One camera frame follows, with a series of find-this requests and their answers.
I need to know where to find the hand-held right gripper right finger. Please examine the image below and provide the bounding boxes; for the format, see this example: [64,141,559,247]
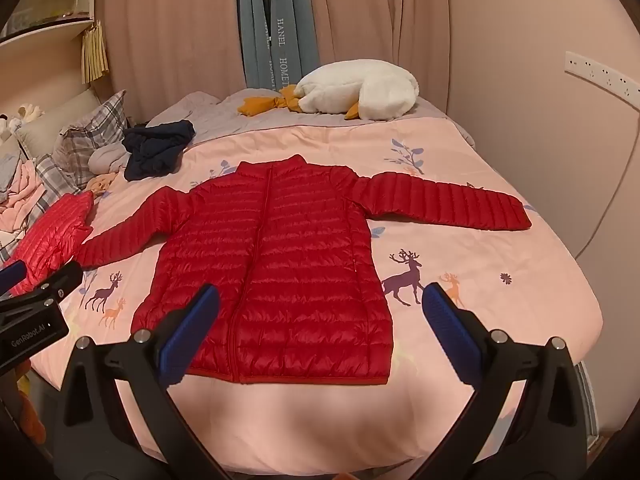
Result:
[400,282,588,480]

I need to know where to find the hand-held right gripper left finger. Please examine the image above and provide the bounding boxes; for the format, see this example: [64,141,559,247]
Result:
[52,284,236,480]

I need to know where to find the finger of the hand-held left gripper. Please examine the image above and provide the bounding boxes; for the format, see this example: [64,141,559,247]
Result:
[0,260,29,297]
[0,260,84,313]

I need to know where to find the dark red down jacket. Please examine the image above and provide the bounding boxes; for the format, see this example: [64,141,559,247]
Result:
[75,156,532,386]

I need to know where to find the person's left forearm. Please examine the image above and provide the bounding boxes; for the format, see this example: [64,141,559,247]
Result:
[16,371,40,432]

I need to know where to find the pink clothes pile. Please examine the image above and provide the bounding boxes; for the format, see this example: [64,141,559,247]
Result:
[0,160,51,235]

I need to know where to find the bright red folded down jacket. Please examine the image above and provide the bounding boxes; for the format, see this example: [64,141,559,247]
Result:
[5,191,95,297]

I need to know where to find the pink deer printed blanket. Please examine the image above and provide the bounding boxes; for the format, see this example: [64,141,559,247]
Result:
[30,115,603,480]

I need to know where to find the peach patterned cloth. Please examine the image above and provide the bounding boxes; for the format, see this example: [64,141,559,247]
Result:
[82,172,121,200]

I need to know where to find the grey cloth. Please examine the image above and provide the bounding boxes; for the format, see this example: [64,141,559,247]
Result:
[0,150,23,197]

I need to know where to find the small plaid pillow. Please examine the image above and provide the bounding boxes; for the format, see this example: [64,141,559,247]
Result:
[35,155,82,197]

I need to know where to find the light grey garment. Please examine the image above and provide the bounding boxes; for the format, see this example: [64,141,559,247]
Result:
[89,142,131,173]

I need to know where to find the large plaid pillow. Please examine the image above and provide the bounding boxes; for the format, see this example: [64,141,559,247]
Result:
[52,90,133,186]

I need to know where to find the cream pillow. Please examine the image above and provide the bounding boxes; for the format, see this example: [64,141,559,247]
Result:
[15,91,101,157]

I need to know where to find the small plush toys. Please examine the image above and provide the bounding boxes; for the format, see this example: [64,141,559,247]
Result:
[0,104,47,133]

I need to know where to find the navy blue garment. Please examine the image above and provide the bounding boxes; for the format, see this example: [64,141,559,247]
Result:
[122,120,196,182]

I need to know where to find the yellow tassel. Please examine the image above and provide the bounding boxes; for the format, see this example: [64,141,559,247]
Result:
[81,22,110,82]

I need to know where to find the white goose plush toy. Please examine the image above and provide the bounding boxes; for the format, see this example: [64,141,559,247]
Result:
[237,60,421,122]

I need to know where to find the pink curtain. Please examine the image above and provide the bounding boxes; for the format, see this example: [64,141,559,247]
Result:
[97,0,451,121]

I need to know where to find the grey curtain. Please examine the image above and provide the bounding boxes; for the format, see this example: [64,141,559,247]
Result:
[235,0,321,92]

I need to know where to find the cream wall shelf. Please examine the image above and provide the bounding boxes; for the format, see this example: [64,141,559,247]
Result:
[0,0,101,50]

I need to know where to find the white wall power strip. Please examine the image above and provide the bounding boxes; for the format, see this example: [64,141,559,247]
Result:
[565,51,640,106]

